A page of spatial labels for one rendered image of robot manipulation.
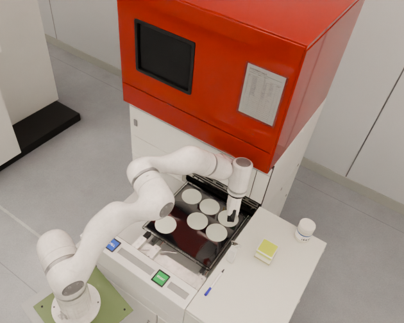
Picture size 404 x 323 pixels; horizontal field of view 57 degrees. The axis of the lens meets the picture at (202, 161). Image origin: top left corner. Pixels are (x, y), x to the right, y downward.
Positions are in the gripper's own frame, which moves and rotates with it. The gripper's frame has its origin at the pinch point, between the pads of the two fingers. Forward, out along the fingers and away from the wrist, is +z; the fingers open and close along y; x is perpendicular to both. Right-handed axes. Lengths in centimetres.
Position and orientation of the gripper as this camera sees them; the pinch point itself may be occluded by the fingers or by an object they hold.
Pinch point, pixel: (231, 217)
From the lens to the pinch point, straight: 171.1
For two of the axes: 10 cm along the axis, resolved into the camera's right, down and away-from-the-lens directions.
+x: 9.9, 1.1, 0.3
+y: -0.4, 5.9, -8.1
